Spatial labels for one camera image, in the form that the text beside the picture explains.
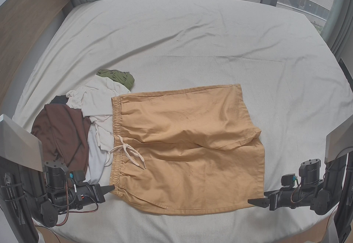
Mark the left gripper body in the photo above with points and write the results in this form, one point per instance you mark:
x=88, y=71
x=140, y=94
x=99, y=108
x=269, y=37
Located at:
x=88, y=195

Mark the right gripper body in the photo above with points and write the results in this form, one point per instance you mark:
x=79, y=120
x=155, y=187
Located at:
x=285, y=199

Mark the tan shorts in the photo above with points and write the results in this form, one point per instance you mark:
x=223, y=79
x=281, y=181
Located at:
x=193, y=148

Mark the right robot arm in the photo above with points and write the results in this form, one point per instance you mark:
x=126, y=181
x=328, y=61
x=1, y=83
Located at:
x=339, y=142

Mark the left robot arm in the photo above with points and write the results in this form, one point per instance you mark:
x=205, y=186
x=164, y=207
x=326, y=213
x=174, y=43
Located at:
x=19, y=142

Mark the bed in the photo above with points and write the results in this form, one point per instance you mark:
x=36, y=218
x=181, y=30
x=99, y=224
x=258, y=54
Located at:
x=193, y=43

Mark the pale white garment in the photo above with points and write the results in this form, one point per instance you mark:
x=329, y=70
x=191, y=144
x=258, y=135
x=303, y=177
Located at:
x=96, y=159

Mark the brown garment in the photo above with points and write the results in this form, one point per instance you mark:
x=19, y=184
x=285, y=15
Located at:
x=60, y=131

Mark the cream garment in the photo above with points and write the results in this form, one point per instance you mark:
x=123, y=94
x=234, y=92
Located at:
x=91, y=98

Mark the black garment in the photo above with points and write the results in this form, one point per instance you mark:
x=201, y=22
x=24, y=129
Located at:
x=59, y=100

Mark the green garment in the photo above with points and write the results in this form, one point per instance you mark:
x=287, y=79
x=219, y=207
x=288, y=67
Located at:
x=121, y=77

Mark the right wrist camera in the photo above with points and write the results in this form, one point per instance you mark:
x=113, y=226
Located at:
x=288, y=181

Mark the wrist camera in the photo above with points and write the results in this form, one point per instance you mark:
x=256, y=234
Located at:
x=288, y=181
x=78, y=177

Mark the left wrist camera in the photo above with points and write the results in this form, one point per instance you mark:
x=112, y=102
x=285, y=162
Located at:
x=78, y=177

